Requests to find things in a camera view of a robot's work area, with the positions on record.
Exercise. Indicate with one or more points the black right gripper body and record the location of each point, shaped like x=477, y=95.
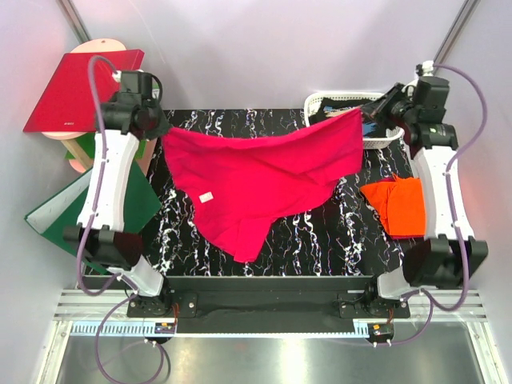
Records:
x=396, y=109

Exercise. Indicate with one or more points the magenta pink t shirt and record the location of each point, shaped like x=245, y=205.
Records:
x=240, y=186

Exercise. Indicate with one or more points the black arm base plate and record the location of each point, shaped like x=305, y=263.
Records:
x=339, y=303

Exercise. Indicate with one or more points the pink wooden stool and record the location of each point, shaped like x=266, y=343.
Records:
x=82, y=162

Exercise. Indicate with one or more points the light green folder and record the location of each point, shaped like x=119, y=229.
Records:
x=87, y=143

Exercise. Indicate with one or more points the white plastic basket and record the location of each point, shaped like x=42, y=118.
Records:
x=312, y=102

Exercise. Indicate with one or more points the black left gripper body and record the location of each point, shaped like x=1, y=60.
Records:
x=158, y=123

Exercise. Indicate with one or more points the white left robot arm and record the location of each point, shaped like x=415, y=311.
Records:
x=99, y=234

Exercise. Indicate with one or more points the orange folded t shirt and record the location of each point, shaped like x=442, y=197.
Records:
x=400, y=206

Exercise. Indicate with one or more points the red ring binder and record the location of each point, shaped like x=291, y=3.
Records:
x=66, y=105

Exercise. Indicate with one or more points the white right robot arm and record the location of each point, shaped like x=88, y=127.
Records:
x=449, y=253

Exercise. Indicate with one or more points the aluminium frame rail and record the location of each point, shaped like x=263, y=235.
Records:
x=106, y=317

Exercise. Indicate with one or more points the black printed t shirt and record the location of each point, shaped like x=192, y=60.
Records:
x=330, y=108

